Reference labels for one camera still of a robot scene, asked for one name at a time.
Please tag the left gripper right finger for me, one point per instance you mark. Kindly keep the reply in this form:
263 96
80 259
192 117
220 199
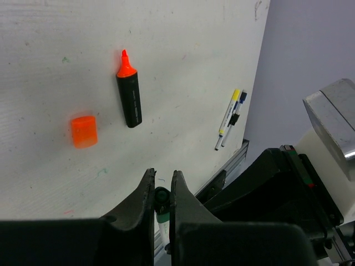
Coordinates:
191 225

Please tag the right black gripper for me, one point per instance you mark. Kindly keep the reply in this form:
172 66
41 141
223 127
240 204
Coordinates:
281 185

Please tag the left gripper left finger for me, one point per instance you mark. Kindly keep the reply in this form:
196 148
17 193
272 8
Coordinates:
128 232

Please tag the green pen cap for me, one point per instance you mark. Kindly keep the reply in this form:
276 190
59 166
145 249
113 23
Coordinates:
162 204

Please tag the yellow marker pen body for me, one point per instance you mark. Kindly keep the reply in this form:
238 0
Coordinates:
229 111

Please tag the orange highlighter cap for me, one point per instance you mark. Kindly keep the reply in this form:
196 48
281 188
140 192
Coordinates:
84 131

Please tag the black orange highlighter body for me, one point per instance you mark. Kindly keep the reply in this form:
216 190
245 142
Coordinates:
128 85

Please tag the green marker pen body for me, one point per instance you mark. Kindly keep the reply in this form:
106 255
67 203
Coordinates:
164 233

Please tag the black capped pen right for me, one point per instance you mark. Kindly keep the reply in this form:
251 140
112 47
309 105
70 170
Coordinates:
231 124

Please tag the dark blue capped pen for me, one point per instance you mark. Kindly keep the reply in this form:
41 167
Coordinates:
238 105

